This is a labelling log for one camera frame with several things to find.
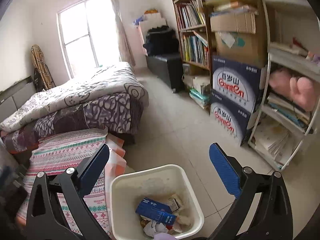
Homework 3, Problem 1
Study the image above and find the white plastic trash bin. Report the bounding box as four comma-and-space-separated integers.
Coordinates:
110, 164, 204, 239

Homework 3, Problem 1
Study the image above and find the pink plush toy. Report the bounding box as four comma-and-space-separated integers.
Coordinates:
268, 68, 319, 112

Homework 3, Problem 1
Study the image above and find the plaid folded item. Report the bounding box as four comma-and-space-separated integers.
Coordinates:
31, 44, 55, 92

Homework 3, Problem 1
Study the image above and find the grey bed headboard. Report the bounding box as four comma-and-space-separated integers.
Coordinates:
0, 76, 36, 122

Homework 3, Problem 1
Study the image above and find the pink white cabinet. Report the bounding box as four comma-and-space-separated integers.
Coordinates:
133, 11, 167, 45

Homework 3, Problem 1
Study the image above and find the upper blue Ganten box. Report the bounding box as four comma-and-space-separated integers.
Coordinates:
212, 55, 267, 113

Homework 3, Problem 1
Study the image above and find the brown cardboard box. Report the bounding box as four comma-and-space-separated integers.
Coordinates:
210, 11, 267, 68

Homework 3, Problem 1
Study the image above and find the window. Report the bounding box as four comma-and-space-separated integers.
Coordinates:
57, 0, 121, 79

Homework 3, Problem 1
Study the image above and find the lower blue Ganten box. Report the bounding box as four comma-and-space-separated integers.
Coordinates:
210, 90, 258, 146

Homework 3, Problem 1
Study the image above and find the blue ganten box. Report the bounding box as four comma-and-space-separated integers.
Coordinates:
210, 90, 258, 146
212, 55, 267, 113

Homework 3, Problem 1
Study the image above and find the patterned striped tablecloth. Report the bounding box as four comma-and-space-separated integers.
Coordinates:
16, 127, 127, 238

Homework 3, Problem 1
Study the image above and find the white metal rack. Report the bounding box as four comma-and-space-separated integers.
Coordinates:
248, 0, 319, 172

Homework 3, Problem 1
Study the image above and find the light curtain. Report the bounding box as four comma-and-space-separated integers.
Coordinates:
110, 0, 136, 67

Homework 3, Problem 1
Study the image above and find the blue carton with label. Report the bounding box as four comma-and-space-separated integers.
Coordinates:
165, 194, 185, 212

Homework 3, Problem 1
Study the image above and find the purple white bed quilt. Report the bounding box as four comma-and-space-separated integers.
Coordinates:
1, 62, 149, 154

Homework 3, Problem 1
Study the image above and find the black storage bench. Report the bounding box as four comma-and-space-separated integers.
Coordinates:
145, 53, 184, 93

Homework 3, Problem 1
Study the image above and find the blue snowflake carton box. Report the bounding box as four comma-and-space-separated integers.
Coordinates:
136, 197, 177, 225

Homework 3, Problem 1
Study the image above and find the white paper bag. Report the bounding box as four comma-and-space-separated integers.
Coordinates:
143, 220, 169, 238

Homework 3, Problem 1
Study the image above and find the wooden bookshelf with books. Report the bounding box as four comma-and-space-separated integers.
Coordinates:
167, 0, 213, 111

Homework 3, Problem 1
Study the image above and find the black clothes pile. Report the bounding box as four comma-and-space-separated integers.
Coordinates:
143, 25, 180, 56

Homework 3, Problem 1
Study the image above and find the pink knitted cloth strip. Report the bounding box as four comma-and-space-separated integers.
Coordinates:
153, 233, 177, 240

